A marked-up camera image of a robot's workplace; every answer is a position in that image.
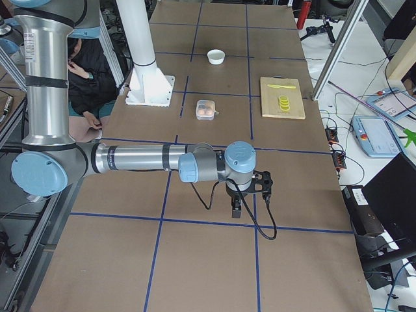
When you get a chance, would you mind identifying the aluminium frame post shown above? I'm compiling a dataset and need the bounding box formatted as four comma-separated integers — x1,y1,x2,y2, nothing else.
311,0,369,101

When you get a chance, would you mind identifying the red cylinder bottle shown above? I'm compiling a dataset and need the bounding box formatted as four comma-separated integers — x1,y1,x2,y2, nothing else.
296,0,311,30

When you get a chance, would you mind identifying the bamboo cutting board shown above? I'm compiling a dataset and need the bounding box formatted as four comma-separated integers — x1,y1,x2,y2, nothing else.
260,77,306,120

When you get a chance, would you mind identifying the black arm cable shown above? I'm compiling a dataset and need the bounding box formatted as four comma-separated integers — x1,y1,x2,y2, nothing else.
190,180,278,241

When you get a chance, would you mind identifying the metal grabber stick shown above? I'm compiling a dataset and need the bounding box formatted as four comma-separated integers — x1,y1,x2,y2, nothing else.
328,81,416,148

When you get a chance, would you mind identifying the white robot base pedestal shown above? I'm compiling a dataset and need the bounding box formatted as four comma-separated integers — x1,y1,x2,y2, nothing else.
116,0,175,107

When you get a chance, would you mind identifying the white round bowl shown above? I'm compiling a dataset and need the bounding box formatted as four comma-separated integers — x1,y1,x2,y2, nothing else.
207,49,226,65

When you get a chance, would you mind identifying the black tripod rod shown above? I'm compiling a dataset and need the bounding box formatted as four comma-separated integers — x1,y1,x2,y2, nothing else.
300,14,339,44

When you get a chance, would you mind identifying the yellow plastic knife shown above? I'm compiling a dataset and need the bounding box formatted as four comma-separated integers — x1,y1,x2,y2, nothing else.
267,84,296,89

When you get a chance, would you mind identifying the blue teach pendant near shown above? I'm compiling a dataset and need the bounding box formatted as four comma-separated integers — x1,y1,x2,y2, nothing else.
352,116,404,159

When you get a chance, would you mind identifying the clear plastic egg box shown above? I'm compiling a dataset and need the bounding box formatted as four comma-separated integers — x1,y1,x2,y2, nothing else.
196,99,216,121

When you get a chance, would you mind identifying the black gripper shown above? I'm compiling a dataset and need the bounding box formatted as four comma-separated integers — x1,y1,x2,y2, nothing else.
226,181,254,218

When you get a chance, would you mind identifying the blue teach pendant far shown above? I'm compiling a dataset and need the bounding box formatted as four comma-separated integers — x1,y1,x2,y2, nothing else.
365,88,415,121

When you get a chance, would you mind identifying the blue teach pendant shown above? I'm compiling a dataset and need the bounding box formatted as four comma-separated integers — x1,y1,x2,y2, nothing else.
352,116,404,159
365,88,415,121

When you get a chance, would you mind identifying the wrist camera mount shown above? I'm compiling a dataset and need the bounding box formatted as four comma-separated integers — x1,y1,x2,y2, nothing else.
253,170,273,196

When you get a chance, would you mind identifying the seated person in black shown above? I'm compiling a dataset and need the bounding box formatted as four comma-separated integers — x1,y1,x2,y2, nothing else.
67,38,118,142

